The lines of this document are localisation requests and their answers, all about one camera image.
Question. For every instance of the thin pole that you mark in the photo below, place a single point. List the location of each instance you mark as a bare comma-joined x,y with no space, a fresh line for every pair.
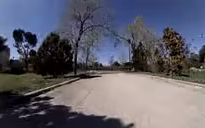
129,55

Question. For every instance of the tall bare tree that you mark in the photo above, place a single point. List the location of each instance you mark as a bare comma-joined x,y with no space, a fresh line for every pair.
77,43

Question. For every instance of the group of pale trees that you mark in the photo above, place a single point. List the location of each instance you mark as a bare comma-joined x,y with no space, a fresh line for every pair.
141,50

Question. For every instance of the pale grey asphalt road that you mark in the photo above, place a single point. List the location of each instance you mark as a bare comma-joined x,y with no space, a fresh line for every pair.
130,100

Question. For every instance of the dark bushy tree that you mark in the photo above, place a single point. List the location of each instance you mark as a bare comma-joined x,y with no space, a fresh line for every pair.
55,55

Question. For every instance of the pale concrete kerb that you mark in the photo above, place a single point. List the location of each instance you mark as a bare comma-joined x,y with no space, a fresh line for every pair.
51,86
186,82

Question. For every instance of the brownish leafy tree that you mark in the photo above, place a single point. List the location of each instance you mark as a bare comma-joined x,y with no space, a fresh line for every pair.
174,50

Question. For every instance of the dark round-crowned tree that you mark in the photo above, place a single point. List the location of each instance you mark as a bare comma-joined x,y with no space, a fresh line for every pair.
25,41

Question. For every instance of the dry grass verge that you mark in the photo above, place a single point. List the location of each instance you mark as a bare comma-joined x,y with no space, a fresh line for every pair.
16,81

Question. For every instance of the green grass verge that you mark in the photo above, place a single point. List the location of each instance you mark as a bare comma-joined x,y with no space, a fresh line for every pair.
200,76

